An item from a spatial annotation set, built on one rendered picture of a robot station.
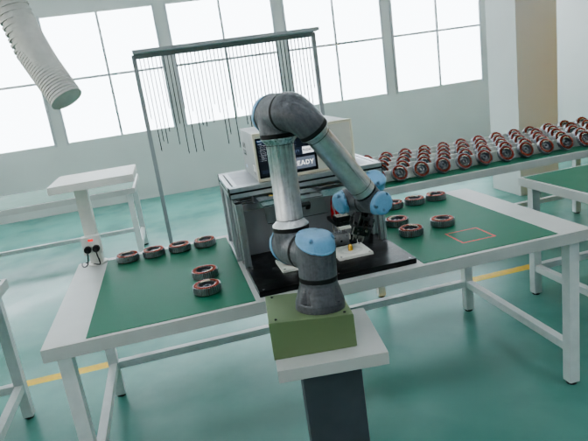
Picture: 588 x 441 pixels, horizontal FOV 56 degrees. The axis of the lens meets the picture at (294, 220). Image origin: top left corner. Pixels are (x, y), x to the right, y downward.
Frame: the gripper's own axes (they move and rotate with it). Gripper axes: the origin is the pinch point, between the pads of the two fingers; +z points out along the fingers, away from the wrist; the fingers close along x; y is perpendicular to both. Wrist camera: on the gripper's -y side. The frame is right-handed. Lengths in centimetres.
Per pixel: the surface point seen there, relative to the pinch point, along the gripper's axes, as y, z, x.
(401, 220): -43, 36, 23
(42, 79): -59, 6, -158
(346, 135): -46.9, -7.5, -11.4
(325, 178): -30.6, 4.3, -16.9
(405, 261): 1.1, 8.5, 21.0
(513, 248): -14, 6, 64
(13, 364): 40, 109, -152
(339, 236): -18.7, 26.9, -5.5
